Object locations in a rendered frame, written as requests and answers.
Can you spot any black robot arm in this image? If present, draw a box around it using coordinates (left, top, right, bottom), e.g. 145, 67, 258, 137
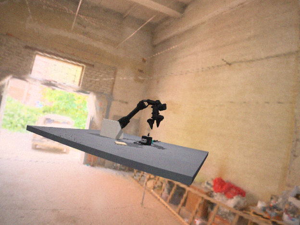
118, 99, 166, 129

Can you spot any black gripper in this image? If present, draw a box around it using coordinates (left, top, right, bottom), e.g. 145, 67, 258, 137
147, 111, 164, 129

